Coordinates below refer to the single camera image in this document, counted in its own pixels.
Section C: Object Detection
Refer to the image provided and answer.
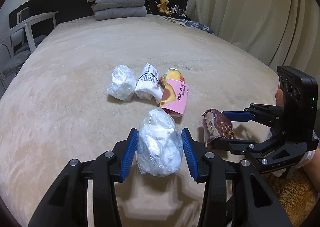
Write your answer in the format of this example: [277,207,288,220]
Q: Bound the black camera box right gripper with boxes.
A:
[277,66,318,116]

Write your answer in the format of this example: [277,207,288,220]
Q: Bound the clear bag of white tissue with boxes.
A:
[136,107,183,177]

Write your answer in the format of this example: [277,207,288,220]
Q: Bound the pink snack box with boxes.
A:
[159,79,189,118]

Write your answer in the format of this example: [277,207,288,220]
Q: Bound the blue patterned sheet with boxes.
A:
[163,17,215,35]

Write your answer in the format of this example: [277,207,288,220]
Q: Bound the brown snack wrapper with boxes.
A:
[202,109,235,150]

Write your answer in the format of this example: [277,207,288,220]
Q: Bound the white side table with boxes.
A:
[1,11,58,53]

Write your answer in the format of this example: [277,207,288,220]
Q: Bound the brown fuzzy rug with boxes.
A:
[263,169,318,226]

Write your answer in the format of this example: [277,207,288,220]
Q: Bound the white printed paper wrapper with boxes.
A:
[135,63,163,104]

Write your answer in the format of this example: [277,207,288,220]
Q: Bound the small white plastic bag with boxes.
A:
[107,65,137,102]

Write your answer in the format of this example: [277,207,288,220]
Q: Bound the grey cushioned chair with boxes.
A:
[1,32,31,92]

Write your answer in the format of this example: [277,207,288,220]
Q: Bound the brown teddy bear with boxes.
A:
[157,0,169,13]

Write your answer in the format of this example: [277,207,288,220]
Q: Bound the black headboard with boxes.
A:
[9,0,190,36]

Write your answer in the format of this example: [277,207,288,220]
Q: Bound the folded grey quilt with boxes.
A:
[91,0,147,20]

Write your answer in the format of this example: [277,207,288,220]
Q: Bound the bottles on nightstand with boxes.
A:
[170,5,185,16]

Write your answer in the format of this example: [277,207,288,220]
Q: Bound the beige plush bed blanket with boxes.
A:
[1,15,279,226]

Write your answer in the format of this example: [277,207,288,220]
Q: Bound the cream curtain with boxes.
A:
[187,0,319,78]

